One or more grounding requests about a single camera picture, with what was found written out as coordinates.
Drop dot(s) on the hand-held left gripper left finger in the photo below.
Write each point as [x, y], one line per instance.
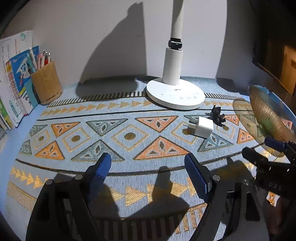
[100, 171]

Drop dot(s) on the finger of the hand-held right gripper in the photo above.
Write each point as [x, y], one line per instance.
[259, 161]
[275, 143]

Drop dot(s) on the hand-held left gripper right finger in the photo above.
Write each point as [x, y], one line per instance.
[196, 176]

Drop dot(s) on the blue tray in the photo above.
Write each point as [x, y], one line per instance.
[281, 98]

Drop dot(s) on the white charger plug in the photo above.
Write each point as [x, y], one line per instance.
[203, 127]

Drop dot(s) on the patterned woven table mat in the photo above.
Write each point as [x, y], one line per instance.
[138, 139]

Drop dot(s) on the small dark toy figure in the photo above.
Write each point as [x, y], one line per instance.
[217, 114]

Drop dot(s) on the wooden door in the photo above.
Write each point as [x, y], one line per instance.
[289, 69]

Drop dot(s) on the brown pen holder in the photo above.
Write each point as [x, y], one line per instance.
[46, 83]

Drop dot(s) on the light blue card box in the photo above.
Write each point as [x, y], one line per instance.
[30, 95]

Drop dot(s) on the white desk lamp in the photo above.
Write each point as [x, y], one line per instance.
[172, 69]

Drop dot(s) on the row of books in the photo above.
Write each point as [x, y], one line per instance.
[13, 81]

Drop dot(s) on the bunch of pens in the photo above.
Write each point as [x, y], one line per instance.
[42, 60]

